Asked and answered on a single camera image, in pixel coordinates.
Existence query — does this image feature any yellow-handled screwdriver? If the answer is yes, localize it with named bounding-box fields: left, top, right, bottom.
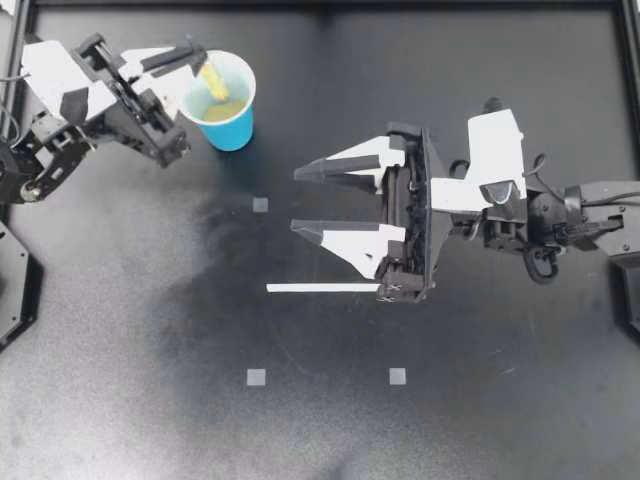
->
left=184, top=33, right=231, bottom=102

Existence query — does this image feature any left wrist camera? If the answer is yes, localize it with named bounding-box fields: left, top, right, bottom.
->
left=20, top=41, right=122, bottom=124

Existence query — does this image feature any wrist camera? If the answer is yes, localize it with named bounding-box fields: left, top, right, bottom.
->
left=429, top=107, right=529, bottom=214
left=20, top=41, right=122, bottom=124

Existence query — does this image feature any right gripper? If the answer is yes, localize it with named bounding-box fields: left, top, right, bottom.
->
left=289, top=121, right=454, bottom=306

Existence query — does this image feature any blue cup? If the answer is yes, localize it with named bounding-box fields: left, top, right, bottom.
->
left=179, top=49, right=258, bottom=153

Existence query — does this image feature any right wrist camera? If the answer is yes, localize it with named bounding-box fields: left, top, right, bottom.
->
left=429, top=107, right=529, bottom=214

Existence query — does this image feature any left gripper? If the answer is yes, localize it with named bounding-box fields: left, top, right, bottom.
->
left=73, top=32, right=208, bottom=170

